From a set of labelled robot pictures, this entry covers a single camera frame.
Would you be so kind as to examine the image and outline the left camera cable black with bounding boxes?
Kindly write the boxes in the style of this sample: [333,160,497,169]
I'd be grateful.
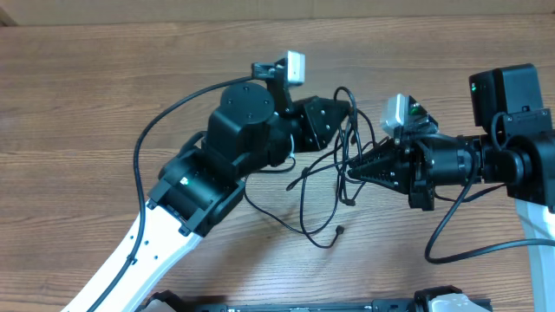
[88,76,251,312]

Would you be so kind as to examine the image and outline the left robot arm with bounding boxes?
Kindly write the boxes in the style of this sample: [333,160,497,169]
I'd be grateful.
[65,77,356,311]

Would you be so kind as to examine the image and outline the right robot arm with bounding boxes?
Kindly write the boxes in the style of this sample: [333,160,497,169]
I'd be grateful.
[348,63,554,311]

